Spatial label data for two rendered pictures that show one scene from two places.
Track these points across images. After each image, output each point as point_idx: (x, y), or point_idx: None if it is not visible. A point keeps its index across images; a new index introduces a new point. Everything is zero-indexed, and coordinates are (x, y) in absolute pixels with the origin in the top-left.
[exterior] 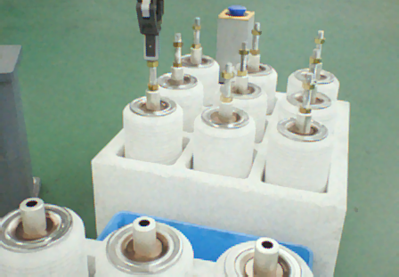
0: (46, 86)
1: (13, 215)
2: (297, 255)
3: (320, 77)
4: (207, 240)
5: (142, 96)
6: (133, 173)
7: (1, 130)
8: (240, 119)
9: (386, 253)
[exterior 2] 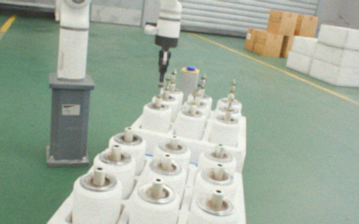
0: None
1: (118, 135)
2: None
3: (232, 102)
4: None
5: (129, 114)
6: (148, 136)
7: (82, 114)
8: (199, 114)
9: (261, 186)
